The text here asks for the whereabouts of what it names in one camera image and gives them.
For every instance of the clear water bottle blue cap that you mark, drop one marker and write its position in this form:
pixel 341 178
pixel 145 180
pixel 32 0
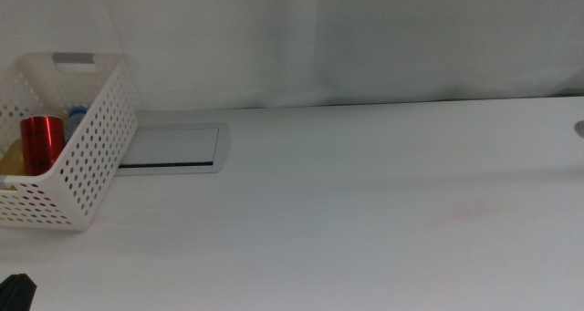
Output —
pixel 75 119

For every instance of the red soda can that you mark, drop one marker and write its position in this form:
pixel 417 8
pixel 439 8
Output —
pixel 41 142

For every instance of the yellow tea bottle white cap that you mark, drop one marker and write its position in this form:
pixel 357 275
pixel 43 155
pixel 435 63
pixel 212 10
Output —
pixel 11 160

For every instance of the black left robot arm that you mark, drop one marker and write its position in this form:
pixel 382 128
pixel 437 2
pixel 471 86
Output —
pixel 16 295

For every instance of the white fabric curtain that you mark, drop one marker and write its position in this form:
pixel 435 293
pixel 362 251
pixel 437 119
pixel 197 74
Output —
pixel 319 37

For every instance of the white perforated plastic basket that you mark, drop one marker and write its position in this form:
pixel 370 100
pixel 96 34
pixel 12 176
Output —
pixel 100 156

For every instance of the round silver table grommet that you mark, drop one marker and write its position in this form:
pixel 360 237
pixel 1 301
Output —
pixel 580 129

